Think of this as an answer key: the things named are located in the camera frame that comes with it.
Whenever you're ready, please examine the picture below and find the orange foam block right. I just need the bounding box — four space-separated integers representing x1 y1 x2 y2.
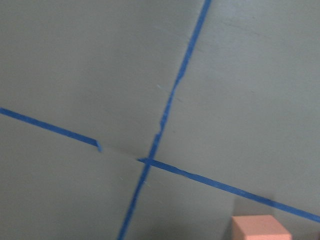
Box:
231 215 293 240

